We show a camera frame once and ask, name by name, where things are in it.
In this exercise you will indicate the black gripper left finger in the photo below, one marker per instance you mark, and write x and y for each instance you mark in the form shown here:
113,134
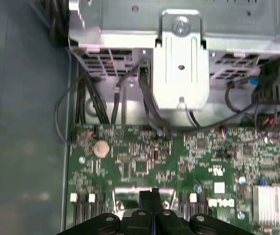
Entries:
146,220

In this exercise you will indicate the black open PC case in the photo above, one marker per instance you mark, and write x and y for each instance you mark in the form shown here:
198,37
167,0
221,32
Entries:
20,122

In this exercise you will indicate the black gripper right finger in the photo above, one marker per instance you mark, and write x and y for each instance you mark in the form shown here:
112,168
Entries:
164,222

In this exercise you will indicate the small silver heat sink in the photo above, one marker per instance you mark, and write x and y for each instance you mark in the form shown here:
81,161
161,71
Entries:
273,204

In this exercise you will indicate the green Dell motherboard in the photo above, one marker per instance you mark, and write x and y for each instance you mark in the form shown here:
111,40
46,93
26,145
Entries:
179,159

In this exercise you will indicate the CPU socket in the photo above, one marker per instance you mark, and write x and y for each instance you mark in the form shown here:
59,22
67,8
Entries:
127,203

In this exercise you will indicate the round coin cell battery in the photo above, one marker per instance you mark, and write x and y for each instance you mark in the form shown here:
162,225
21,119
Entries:
101,148

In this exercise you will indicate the silver metal drive cage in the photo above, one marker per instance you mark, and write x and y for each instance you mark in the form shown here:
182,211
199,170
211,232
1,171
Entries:
179,61

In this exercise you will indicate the silver CPU socket cover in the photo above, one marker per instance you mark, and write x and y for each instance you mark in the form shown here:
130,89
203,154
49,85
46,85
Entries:
127,191

